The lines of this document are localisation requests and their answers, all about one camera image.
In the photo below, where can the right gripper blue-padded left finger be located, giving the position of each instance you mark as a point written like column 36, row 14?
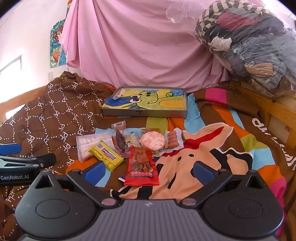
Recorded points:
column 84, row 182

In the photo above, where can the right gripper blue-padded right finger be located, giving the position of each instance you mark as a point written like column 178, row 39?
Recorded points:
column 212, row 180

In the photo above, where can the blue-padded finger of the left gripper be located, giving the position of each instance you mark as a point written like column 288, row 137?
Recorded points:
column 9, row 149
column 44, row 161

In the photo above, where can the yellow snack bar packet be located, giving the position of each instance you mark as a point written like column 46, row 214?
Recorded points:
column 107, row 155

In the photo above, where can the blue calcium tablet sachet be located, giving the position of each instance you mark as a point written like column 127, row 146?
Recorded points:
column 122, row 178

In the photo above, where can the white translucent snack bag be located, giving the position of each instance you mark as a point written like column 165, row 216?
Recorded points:
column 84, row 143

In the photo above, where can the dark dried fish packet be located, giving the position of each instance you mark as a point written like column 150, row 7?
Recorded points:
column 119, row 139

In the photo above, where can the red dried meat snack packet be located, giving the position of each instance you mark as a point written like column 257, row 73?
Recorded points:
column 141, row 170

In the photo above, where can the clear packet pale crackers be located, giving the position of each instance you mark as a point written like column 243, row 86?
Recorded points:
column 132, row 139

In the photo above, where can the packaged sausages white wrapper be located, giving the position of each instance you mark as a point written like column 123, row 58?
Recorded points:
column 173, row 140

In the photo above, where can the round pink rice cake packet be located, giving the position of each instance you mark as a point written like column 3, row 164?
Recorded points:
column 152, row 140

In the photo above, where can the gold foil pouch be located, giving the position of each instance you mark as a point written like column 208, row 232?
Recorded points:
column 158, row 153

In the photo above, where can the grey tray with frog drawing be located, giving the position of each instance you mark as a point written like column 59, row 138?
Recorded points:
column 161, row 102

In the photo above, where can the plastic bag of clothes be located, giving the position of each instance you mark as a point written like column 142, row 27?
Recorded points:
column 247, row 39

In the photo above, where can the white wall socket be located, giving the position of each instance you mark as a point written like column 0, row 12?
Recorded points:
column 50, row 76

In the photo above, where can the colourful wall poster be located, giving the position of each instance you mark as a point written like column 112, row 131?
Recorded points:
column 57, row 56

